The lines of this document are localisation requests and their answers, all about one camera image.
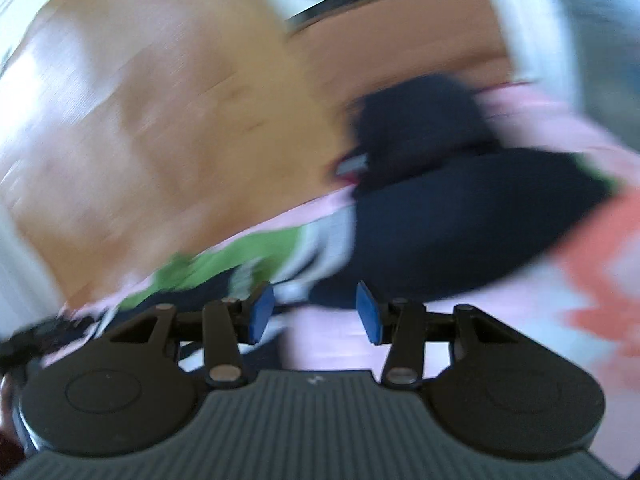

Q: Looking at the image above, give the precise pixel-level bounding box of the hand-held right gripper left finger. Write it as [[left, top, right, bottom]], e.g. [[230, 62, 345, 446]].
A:
[[107, 281, 275, 389]]

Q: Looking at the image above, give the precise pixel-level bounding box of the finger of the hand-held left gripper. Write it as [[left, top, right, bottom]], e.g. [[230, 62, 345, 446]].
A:
[[0, 316, 68, 368]]

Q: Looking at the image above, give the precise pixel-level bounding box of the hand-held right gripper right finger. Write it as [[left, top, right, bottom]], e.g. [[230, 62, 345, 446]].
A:
[[355, 281, 524, 390]]

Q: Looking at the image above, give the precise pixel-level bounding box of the navy knit garment white stripe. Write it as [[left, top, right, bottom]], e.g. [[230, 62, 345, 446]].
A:
[[220, 149, 618, 311]]

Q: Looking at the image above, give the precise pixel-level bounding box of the pink printed blanket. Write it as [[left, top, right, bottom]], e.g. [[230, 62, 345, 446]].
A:
[[37, 80, 640, 480]]

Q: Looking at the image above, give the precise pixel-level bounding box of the dark cloth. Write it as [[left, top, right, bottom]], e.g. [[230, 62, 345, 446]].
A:
[[345, 74, 503, 188]]

